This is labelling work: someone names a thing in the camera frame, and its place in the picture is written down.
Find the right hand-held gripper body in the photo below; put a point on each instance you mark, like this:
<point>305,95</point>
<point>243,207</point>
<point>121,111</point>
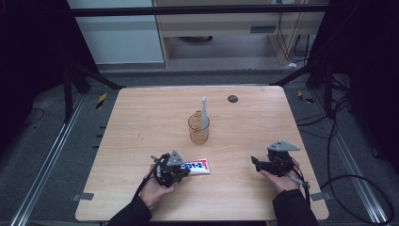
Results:
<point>279,163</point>

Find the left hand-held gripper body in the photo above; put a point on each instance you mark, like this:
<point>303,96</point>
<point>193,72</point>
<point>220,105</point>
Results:
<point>167,172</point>

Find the white toothpaste tube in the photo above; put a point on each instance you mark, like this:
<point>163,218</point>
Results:
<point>199,167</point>

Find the amber transparent cup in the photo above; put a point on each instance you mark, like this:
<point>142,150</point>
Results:
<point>199,135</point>

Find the white electric toothbrush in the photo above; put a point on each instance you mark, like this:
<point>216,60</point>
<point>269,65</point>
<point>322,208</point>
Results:
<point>204,116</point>

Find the person's right hand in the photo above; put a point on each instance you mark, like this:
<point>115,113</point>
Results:
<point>280,183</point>

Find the person's left hand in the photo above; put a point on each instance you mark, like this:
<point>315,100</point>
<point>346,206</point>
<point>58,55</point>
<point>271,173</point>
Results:
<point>153,191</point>

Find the dark round table grommet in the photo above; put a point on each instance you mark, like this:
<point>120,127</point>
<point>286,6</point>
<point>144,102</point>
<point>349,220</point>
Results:
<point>232,99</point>

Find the yellow black hazard tape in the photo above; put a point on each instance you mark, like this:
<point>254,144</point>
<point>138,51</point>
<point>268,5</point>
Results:
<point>101,101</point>
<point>305,98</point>

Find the black metal stand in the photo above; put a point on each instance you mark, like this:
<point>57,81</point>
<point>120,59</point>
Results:
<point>67,94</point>
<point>327,91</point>

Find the small white floor object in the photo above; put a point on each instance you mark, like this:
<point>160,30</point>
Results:
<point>292,65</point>

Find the dark curtain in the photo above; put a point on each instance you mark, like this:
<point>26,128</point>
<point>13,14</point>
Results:
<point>31,62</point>
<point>370,62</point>

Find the white cabinet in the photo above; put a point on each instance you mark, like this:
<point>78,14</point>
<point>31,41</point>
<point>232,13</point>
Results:
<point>119,40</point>

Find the grey table edge bracket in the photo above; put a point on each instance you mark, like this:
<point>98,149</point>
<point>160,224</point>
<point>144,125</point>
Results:
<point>320,196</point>
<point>83,196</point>

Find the aluminium floor rail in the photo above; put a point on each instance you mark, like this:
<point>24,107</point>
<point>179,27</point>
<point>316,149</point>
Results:
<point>44,163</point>
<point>354,169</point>

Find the black horizontal frame bar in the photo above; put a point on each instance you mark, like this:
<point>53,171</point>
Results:
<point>188,10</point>

